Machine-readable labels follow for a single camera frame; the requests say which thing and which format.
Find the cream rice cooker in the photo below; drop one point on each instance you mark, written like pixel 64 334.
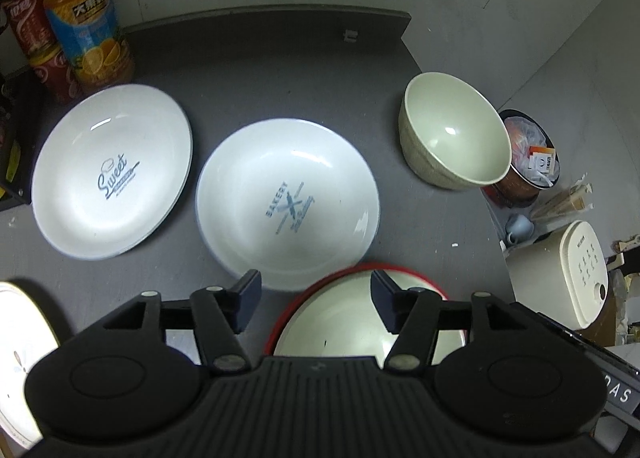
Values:
pixel 550 278

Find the pale green bowl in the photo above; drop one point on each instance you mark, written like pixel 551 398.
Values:
pixel 450 137

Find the white plate with gold rim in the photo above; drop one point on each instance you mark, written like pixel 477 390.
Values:
pixel 20 338

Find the white plate with script print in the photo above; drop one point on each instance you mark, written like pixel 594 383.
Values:
pixel 75 162

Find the small white clip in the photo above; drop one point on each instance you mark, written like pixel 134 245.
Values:
pixel 350 35

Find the red soda can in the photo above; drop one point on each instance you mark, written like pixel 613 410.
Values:
pixel 50 72
pixel 27 22

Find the light blue cup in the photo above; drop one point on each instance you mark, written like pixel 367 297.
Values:
pixel 517 228

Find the black trash bin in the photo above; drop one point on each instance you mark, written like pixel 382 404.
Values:
pixel 515 190

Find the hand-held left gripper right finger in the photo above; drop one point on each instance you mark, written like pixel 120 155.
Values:
pixel 382 297

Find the brown paper package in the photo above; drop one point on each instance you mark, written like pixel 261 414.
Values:
pixel 562 205

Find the clear plastic trash bag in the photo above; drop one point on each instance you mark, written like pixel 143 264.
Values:
pixel 525 142

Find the brown cardboard box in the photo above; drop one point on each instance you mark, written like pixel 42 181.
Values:
pixel 600 323

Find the red rimmed cream bowl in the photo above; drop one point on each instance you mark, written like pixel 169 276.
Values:
pixel 330 318

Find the white plate with utensil print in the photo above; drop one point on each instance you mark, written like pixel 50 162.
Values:
pixel 250 177

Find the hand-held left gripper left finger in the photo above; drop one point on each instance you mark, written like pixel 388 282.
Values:
pixel 247 297

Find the orange juice bottle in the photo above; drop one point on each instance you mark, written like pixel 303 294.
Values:
pixel 80 37

